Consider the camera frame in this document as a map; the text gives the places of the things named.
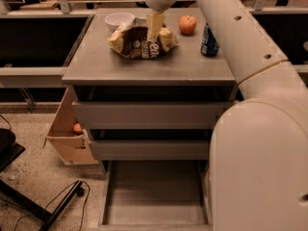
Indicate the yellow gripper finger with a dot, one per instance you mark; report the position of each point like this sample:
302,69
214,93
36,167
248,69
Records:
154,21

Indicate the brown chip bag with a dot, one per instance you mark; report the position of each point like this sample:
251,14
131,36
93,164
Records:
130,41

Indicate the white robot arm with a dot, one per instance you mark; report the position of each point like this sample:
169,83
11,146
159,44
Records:
258,165

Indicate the grey drawer cabinet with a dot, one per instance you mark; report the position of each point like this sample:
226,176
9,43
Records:
98,74

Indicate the top grey drawer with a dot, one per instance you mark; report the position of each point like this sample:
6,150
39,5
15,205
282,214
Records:
127,115

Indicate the middle grey drawer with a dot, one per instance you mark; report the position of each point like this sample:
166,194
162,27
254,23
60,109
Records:
149,150

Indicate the open bottom grey drawer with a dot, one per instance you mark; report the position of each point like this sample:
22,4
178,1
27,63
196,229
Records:
154,196

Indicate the red apple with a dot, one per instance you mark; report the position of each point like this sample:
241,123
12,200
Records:
187,24

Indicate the white ceramic bowl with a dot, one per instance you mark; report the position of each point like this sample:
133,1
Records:
118,20

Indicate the blue soda can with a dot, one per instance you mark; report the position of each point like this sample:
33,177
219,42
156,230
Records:
209,46

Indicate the orange fruit in box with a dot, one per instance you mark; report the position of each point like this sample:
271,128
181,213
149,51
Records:
77,129

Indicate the cardboard box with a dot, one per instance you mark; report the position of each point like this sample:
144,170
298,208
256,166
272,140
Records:
73,149

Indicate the black round object left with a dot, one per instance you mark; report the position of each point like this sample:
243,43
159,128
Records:
7,138

